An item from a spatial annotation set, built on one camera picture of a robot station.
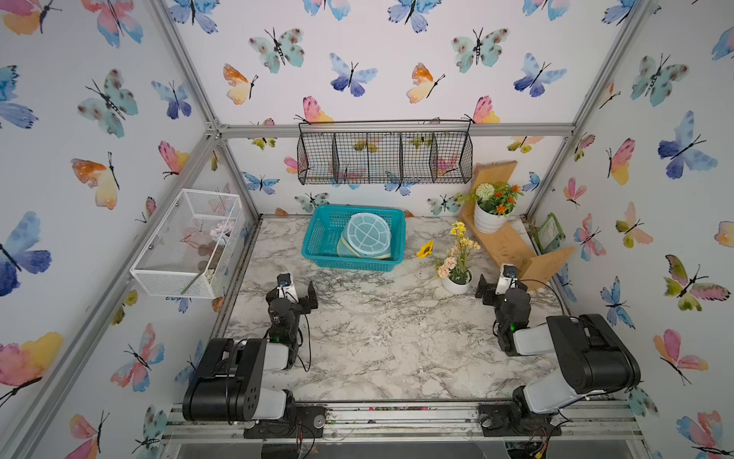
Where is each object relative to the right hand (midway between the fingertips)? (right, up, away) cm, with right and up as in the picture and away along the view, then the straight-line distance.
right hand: (502, 274), depth 91 cm
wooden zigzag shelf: (+10, +9, +16) cm, 21 cm away
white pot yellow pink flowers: (-15, +2, -1) cm, 15 cm away
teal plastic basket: (-59, +18, +23) cm, 66 cm away
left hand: (-64, -2, -1) cm, 64 cm away
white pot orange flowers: (0, +23, +6) cm, 24 cm away
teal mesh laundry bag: (-43, +13, +13) cm, 47 cm away
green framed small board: (+27, +14, +21) cm, 37 cm away
